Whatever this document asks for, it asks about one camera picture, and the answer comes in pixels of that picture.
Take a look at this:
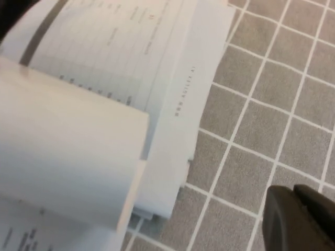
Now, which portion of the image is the white product catalogue book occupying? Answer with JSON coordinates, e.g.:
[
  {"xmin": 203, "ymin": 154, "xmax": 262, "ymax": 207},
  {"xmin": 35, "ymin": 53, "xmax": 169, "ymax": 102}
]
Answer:
[{"xmin": 0, "ymin": 0, "xmax": 196, "ymax": 251}]

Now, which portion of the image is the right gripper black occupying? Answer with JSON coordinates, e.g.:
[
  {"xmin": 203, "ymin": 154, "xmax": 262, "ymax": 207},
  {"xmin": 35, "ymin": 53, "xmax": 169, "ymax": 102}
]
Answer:
[{"xmin": 0, "ymin": 0, "xmax": 37, "ymax": 45}]

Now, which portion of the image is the white brochure with pinkish edge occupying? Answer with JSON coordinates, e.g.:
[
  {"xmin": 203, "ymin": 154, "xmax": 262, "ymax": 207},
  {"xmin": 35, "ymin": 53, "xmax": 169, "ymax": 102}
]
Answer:
[{"xmin": 128, "ymin": 154, "xmax": 196, "ymax": 226}]

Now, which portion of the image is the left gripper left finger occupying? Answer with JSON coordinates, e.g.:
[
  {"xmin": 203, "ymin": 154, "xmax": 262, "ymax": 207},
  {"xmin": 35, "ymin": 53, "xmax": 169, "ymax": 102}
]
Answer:
[{"xmin": 262, "ymin": 185, "xmax": 315, "ymax": 251}]

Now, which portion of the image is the grey white checked tablecloth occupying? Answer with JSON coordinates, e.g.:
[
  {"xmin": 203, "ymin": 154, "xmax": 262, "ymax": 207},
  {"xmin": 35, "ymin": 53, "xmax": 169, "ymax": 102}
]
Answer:
[{"xmin": 117, "ymin": 0, "xmax": 335, "ymax": 251}]

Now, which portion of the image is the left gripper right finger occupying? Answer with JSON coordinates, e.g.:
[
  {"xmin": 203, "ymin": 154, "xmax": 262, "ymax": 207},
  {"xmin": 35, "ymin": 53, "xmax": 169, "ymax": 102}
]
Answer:
[{"xmin": 293, "ymin": 184, "xmax": 335, "ymax": 251}]

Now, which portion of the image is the white brochure with web address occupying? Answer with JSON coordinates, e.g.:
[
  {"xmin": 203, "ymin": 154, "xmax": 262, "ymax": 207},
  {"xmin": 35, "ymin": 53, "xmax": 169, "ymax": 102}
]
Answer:
[{"xmin": 132, "ymin": 0, "xmax": 236, "ymax": 221}]

